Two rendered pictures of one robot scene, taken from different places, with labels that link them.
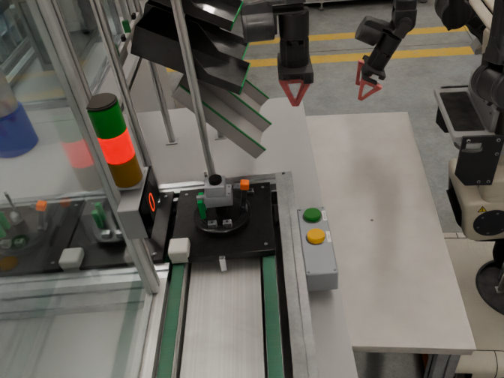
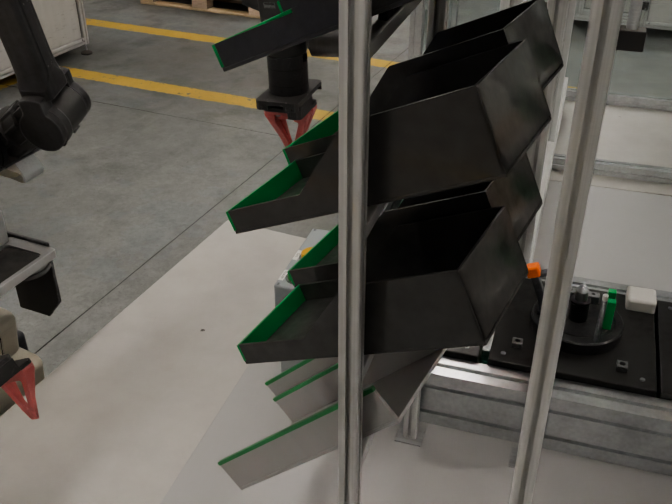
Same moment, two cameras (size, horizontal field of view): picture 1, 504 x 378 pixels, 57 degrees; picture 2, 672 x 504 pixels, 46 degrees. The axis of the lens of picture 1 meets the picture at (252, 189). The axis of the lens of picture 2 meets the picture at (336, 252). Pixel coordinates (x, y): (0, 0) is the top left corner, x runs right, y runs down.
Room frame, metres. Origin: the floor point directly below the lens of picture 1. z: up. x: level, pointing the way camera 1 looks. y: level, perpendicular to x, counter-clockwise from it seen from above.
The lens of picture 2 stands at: (1.93, 0.20, 1.73)
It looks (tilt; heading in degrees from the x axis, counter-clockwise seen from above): 32 degrees down; 193
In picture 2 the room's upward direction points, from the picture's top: straight up
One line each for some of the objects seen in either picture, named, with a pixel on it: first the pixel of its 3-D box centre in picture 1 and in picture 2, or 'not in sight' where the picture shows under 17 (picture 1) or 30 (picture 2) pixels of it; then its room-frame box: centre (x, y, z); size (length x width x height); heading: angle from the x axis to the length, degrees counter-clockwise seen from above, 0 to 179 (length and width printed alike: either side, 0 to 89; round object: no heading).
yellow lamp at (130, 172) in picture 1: (124, 167); not in sight; (0.66, 0.21, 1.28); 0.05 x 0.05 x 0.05
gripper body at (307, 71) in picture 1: (294, 53); (288, 77); (0.87, -0.12, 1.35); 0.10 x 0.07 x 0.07; 175
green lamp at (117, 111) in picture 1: (106, 117); not in sight; (0.66, 0.21, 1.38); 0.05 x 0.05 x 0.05
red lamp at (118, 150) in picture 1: (115, 143); not in sight; (0.66, 0.21, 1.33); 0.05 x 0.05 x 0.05
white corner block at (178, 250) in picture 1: (179, 250); not in sight; (0.75, 0.18, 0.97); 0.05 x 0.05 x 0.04; 86
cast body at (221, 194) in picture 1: (213, 190); not in sight; (0.84, 0.09, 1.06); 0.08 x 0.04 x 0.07; 86
